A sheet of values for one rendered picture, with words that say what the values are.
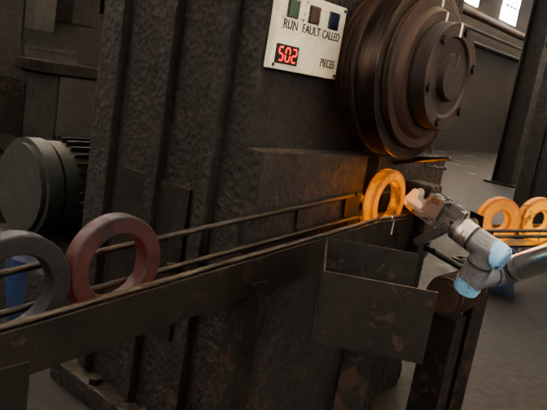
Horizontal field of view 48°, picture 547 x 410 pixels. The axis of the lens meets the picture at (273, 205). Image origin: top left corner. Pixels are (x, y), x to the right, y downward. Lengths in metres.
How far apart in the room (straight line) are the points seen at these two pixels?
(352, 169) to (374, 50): 0.35
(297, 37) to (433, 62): 0.35
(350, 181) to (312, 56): 0.38
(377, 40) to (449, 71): 0.22
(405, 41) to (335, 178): 0.39
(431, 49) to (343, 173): 0.39
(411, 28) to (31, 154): 1.44
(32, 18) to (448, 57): 4.25
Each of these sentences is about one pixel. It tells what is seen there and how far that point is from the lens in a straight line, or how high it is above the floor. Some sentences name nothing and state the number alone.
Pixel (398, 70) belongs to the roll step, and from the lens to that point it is 1.59.
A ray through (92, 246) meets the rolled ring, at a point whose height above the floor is 0.72.
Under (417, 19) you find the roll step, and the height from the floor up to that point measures 1.24.
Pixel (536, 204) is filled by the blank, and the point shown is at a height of 0.77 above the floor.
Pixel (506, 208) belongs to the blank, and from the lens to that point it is 2.16.
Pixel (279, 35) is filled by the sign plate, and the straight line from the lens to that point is 1.45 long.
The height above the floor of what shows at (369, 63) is 1.11.
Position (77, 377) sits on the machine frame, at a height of 0.07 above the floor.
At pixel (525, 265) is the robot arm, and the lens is 1.85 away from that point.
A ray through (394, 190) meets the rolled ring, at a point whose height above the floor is 0.78.
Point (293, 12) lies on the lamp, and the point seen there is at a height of 1.19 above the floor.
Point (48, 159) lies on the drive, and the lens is 2.38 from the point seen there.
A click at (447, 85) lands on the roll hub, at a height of 1.09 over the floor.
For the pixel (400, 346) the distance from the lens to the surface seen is 1.15.
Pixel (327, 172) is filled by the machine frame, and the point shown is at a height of 0.82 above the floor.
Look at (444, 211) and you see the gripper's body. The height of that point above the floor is 0.75.
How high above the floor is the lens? 1.03
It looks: 11 degrees down
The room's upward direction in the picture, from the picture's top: 9 degrees clockwise
